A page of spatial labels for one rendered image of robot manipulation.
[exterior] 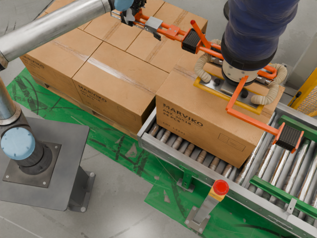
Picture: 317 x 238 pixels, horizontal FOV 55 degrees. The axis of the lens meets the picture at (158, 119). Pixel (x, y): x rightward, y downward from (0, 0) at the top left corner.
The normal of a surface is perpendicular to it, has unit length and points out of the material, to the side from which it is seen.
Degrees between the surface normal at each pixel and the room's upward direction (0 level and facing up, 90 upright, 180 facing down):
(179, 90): 0
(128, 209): 0
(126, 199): 0
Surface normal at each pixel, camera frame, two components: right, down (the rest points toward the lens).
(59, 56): -0.01, -0.44
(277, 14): 0.18, 0.92
